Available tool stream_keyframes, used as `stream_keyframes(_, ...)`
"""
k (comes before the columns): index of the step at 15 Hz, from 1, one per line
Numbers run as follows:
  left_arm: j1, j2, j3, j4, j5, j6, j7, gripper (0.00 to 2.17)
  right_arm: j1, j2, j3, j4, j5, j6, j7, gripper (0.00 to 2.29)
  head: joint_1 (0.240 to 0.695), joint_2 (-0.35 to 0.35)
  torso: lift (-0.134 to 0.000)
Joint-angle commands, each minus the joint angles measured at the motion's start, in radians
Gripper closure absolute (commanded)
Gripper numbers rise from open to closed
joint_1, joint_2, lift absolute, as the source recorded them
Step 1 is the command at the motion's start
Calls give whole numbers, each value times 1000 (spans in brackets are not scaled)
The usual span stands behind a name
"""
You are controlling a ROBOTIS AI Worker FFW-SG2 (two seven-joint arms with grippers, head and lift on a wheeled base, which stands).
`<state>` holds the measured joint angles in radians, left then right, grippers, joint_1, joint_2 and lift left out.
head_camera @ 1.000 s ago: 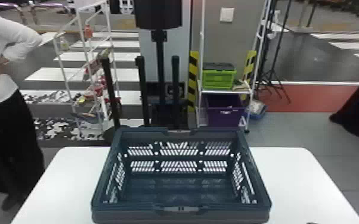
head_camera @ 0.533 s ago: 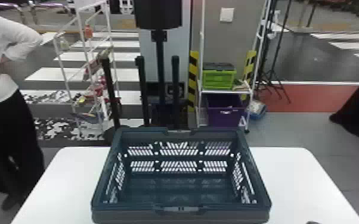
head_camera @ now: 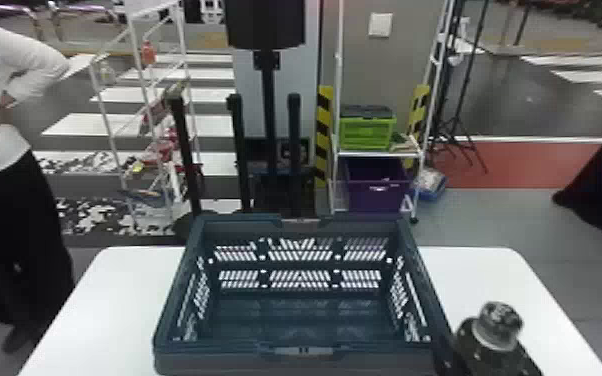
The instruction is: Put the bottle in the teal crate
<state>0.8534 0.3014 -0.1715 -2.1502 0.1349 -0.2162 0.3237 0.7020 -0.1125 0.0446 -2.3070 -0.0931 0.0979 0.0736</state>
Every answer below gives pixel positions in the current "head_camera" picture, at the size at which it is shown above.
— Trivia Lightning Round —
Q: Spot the black tripod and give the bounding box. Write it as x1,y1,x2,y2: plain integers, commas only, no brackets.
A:
429,0,492,175

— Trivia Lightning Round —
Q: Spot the black post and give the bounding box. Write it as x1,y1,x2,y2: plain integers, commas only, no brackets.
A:
166,95,219,244

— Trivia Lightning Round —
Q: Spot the green crate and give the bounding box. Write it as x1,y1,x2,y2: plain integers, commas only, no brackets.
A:
338,104,398,153

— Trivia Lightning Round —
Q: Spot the striped post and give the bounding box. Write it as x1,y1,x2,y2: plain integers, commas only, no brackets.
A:
407,83,432,142
314,84,335,189

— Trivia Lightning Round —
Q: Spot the person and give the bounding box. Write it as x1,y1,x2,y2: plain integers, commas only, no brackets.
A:
0,12,77,356

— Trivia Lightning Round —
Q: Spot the purple crate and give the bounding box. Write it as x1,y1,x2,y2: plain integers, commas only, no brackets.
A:
342,156,413,214

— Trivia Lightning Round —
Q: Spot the white wire rack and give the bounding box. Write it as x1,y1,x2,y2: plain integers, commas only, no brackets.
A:
61,0,204,233
329,0,457,225

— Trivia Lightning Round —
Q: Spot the small blue basket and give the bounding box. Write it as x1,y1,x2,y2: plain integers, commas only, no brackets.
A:
412,167,449,203

